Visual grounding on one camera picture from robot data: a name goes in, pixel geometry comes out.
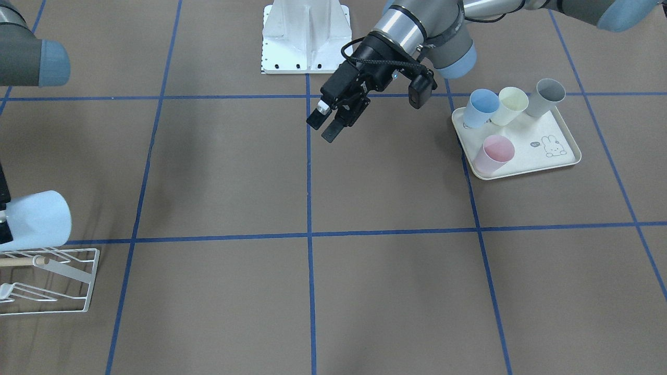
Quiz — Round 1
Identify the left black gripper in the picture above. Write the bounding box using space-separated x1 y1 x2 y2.
306 32 417 143

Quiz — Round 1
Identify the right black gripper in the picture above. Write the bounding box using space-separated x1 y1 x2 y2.
1 166 14 244

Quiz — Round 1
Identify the light blue plastic cup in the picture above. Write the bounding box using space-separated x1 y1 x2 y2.
1 191 72 252

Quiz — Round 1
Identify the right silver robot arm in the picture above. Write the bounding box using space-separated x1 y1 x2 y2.
1 1 72 252

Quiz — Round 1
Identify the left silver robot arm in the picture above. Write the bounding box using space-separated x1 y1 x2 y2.
307 1 665 142

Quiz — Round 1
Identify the pink plastic cup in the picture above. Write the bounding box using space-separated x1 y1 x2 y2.
473 135 515 175

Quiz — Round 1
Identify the cream plastic cup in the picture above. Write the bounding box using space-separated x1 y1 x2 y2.
490 87 529 126

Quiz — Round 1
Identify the grey plastic cup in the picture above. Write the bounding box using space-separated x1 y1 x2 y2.
525 78 566 117

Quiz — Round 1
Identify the cream plastic tray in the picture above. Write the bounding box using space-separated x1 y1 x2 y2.
452 107 582 180

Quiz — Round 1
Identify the white wire cup rack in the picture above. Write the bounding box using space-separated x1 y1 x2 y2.
2 247 101 317

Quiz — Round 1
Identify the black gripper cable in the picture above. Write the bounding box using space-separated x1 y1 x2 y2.
341 36 436 79

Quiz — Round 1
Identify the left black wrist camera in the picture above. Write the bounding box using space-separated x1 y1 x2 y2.
408 69 438 109

